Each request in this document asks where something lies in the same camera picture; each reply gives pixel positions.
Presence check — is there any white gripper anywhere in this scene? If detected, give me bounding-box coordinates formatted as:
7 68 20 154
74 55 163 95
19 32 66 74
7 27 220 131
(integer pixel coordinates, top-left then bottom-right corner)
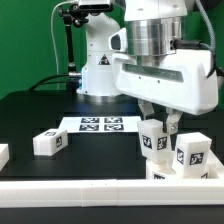
112 50 218 135

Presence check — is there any black cable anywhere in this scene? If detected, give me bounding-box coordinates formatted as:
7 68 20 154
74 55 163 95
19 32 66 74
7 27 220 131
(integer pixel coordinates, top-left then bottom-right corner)
27 73 82 92

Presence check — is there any white U-shaped fence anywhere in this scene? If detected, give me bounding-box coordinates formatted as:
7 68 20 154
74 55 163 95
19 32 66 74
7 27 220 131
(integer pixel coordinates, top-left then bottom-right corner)
0 153 224 208

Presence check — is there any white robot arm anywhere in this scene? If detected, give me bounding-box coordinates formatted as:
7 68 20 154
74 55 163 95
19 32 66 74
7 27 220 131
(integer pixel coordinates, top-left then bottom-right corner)
78 0 218 133

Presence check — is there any white marker sheet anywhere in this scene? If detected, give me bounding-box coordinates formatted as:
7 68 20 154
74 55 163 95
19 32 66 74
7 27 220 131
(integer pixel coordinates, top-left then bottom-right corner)
59 116 141 133

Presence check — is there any white cable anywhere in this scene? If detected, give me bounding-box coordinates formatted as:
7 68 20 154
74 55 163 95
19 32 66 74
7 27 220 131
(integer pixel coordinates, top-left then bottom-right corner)
50 0 80 91

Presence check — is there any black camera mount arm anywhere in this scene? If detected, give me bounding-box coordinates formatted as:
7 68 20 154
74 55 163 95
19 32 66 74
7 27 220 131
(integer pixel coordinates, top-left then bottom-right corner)
59 4 88 74

